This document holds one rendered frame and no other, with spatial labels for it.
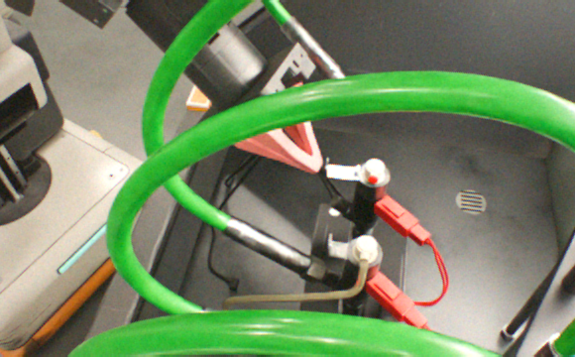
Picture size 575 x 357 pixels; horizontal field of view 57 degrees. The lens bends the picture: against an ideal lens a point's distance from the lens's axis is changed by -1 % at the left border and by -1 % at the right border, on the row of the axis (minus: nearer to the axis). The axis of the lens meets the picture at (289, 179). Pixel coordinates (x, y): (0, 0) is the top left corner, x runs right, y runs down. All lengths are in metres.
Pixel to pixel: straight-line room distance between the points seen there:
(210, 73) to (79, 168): 1.26
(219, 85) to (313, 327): 0.29
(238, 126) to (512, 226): 0.65
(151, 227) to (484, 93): 0.50
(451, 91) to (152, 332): 0.13
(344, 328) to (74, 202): 1.44
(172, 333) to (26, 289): 1.31
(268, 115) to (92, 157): 1.49
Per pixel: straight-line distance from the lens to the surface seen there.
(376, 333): 0.16
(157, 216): 0.64
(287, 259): 0.44
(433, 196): 0.82
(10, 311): 1.49
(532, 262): 0.80
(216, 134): 0.21
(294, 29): 0.53
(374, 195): 0.47
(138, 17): 0.42
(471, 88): 0.19
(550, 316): 0.44
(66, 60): 2.53
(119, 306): 0.59
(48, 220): 1.57
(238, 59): 0.42
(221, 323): 0.17
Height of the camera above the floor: 1.46
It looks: 51 degrees down
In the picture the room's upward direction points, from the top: straight up
